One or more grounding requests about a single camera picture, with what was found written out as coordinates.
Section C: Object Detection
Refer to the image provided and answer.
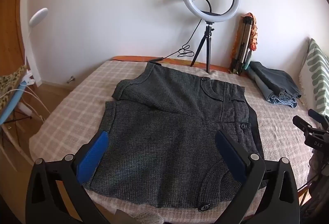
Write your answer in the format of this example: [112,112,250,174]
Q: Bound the folded blue-grey jeans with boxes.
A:
[247,61,302,108]

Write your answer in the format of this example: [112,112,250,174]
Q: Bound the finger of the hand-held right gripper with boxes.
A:
[292,115,322,137]
[308,109,329,126]

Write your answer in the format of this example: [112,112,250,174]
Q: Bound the white desk lamp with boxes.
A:
[24,7,49,86]

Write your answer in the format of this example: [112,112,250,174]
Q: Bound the black ring light cable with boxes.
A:
[110,18,203,63]

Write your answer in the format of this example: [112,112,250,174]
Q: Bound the leopard print cloth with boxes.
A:
[0,64,28,98]

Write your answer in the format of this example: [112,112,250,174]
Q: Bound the folded metal tripod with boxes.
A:
[229,15,254,76]

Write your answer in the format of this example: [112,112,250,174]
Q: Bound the light blue board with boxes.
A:
[0,82,27,125]

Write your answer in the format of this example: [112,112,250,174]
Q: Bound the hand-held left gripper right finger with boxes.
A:
[214,129,300,224]

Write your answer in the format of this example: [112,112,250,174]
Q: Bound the black tabletop tripod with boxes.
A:
[190,22,215,74]

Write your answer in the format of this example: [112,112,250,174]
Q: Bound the grey houndstooth pants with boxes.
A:
[84,62,268,212]

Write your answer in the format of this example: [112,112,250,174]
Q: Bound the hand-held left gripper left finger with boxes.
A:
[26,131,110,224]

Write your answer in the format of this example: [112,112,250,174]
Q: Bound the white cable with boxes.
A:
[0,80,52,122]

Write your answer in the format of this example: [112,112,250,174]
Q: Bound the wooden door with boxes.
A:
[0,0,29,78]

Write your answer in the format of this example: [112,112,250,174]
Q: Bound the white power strip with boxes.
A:
[15,103,33,116]

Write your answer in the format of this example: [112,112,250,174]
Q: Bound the green patterned pillow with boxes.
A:
[298,37,329,117]

